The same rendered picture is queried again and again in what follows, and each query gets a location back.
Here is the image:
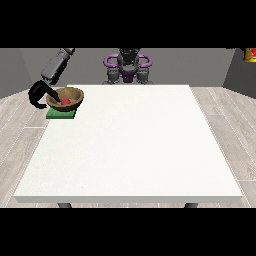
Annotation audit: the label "brown wooden bowl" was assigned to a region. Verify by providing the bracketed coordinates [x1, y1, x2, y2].
[45, 86, 85, 113]

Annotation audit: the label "green square pad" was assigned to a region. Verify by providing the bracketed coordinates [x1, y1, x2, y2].
[45, 106, 78, 120]

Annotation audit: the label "grey robot trunk purple rings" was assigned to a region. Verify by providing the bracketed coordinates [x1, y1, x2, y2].
[102, 48, 155, 86]

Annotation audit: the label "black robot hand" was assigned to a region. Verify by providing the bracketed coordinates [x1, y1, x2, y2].
[28, 79, 63, 110]

